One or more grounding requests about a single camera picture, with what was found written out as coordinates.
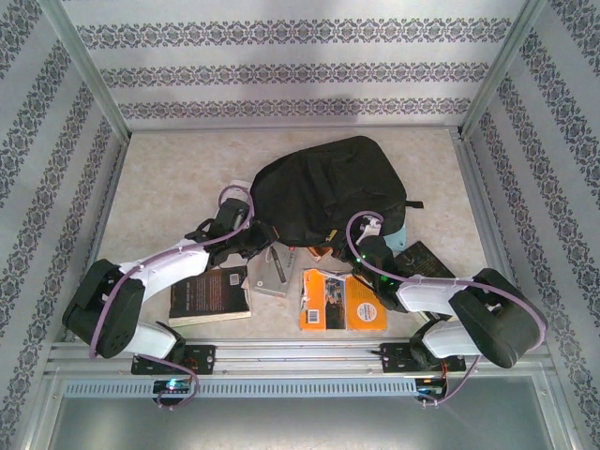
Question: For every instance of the brown orange paperback book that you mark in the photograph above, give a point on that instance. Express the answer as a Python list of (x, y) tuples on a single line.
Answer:
[(321, 254)]

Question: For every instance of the black book with gold print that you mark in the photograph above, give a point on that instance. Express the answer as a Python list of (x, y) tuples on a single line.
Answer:
[(422, 262)]

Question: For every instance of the black backpack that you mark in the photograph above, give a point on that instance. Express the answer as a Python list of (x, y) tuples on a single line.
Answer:
[(328, 187)]

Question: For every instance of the grey pen box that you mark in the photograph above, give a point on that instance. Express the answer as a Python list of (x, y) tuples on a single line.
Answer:
[(269, 286)]

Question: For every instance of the black paperback book with barcode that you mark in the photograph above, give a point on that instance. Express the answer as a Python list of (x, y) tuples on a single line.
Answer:
[(206, 295)]

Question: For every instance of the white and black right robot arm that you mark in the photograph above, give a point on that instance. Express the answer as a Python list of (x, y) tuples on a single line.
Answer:
[(431, 295)]

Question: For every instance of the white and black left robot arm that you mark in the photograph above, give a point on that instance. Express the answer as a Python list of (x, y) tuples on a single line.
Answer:
[(173, 267)]

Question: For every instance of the right controller board with LED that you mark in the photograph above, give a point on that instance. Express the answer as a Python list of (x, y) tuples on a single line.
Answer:
[(429, 391)]

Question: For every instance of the controller board with led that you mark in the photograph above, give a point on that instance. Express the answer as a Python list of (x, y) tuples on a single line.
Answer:
[(173, 386), (429, 391)]

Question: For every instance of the left controller board with LED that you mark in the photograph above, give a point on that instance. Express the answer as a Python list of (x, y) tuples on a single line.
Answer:
[(173, 386)]

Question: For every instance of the grey metal panel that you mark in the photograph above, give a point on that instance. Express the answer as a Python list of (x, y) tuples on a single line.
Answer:
[(300, 422)]

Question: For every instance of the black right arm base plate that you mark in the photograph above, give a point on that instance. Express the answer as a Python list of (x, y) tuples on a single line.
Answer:
[(394, 358)]

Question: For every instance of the aluminium mounting rail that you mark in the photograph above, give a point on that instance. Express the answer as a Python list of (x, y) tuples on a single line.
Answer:
[(300, 358)]

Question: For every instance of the aluminium back rail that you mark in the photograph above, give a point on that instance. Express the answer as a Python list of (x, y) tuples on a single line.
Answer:
[(375, 127)]

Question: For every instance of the aluminium side rail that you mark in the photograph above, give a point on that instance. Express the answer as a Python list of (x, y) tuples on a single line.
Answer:
[(97, 239), (492, 234)]

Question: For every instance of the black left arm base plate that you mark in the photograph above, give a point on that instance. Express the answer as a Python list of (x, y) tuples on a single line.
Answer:
[(206, 358)]

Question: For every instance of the aluminium frame post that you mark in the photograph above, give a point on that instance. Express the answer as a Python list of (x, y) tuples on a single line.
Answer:
[(86, 65), (501, 65)]

